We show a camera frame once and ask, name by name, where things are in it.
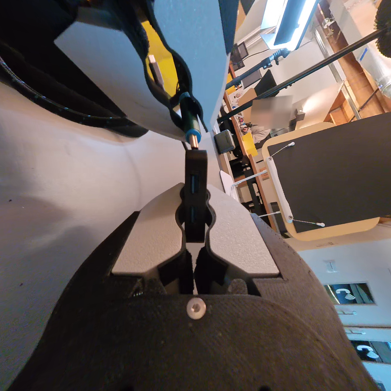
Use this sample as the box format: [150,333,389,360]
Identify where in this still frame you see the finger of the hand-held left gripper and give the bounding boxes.
[54,8,187,142]
[153,0,232,132]

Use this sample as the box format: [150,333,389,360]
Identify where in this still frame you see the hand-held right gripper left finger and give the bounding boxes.
[111,183,187,277]

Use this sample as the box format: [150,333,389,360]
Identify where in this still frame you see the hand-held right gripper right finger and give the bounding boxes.
[205,185,280,278]

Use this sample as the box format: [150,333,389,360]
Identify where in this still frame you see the yellow plastic bin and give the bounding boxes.
[142,21,181,95]

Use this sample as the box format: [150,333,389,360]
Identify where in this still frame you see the black HDMI cable green plug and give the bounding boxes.
[0,40,203,150]

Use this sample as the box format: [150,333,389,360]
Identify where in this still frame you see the black square adapter hub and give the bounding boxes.
[184,149,209,243]

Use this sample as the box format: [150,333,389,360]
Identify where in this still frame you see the grey laptop screen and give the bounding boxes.
[241,70,263,89]

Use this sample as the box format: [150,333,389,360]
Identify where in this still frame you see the large cardboard box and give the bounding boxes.
[238,89,257,107]

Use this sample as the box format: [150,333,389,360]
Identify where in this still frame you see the long wooden desk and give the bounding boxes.
[223,92,275,230]

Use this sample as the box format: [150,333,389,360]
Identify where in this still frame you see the LED light panel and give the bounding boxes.
[261,0,320,51]

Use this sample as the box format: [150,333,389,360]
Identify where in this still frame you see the grey table clamp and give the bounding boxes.
[214,130,236,154]

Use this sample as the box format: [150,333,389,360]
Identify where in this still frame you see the small yellow box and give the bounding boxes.
[242,133,258,156]

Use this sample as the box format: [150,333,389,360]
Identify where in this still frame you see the black sign wave icon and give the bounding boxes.
[324,282,376,305]

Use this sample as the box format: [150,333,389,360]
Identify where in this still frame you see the black sign phone icon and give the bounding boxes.
[351,340,391,364]

